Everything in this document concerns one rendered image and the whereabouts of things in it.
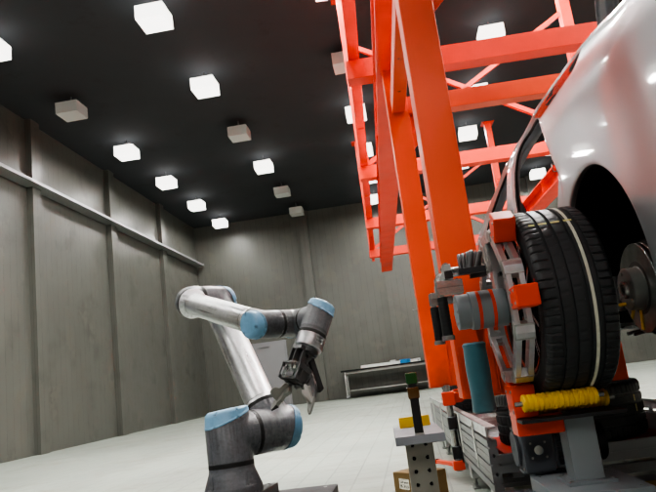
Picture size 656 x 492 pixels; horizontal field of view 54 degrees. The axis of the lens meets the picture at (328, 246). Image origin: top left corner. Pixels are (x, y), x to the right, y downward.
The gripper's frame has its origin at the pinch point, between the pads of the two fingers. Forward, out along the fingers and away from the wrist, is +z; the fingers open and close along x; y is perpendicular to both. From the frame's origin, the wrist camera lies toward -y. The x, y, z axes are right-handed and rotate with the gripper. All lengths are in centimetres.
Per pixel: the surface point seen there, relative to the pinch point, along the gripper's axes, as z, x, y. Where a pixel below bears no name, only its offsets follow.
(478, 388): -39, 26, -65
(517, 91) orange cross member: -331, -45, -184
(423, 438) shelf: -12, 17, -48
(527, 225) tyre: -81, 52, -26
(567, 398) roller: -35, 59, -61
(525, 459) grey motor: -23, 35, -94
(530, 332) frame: -47, 54, -37
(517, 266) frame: -65, 51, -26
